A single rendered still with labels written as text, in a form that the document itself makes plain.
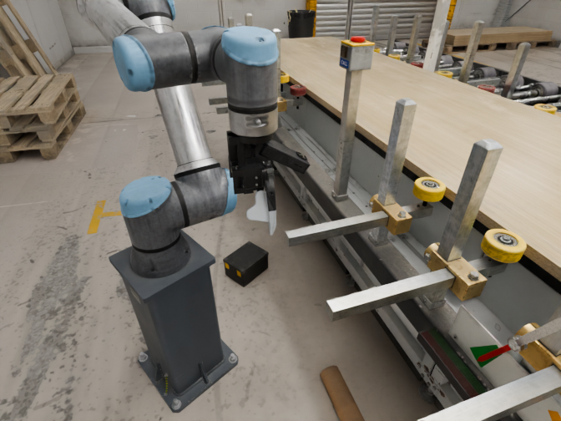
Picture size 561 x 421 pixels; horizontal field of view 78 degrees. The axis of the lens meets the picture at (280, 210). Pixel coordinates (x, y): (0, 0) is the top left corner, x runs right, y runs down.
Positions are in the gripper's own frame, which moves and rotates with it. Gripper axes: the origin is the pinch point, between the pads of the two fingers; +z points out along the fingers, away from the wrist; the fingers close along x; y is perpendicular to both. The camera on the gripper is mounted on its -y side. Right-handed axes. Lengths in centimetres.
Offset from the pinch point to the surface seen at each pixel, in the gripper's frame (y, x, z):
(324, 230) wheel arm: -15.6, -3.8, 10.2
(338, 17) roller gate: -319, -751, 45
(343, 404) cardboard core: -26, 5, 86
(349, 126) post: -34.1, -35.1, -4.0
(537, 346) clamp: -38, 38, 7
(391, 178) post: -35.5, -9.2, 0.5
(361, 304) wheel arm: -14.1, 21.5, 9.1
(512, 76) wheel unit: -138, -81, -2
